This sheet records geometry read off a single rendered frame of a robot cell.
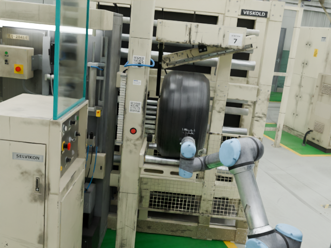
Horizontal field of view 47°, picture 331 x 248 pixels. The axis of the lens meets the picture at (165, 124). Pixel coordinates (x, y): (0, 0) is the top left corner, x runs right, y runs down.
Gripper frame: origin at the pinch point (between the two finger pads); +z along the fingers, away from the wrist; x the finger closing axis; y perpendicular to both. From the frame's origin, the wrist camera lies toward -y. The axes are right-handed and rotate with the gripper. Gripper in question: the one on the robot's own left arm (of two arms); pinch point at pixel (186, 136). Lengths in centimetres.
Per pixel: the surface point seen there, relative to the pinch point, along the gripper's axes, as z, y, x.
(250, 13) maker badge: 78, 78, -40
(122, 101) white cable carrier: 22.1, 12.8, 42.8
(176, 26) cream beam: 47, 63, 13
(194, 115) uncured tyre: 1.4, 12.7, -3.0
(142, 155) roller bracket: 9.8, -18.1, 26.4
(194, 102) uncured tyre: 4.4, 20.3, -2.2
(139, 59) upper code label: 21, 41, 34
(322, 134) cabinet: 401, -83, -240
